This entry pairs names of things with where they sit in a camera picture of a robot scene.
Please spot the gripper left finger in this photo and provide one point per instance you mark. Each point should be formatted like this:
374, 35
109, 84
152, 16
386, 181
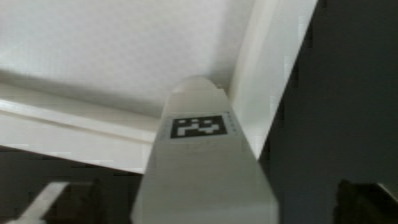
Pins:
66, 205

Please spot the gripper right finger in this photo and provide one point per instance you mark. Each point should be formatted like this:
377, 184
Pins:
367, 205

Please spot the white desk leg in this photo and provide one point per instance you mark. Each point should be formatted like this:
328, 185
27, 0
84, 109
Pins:
205, 185

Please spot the white desk top panel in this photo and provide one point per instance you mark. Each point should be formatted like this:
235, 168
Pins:
97, 54

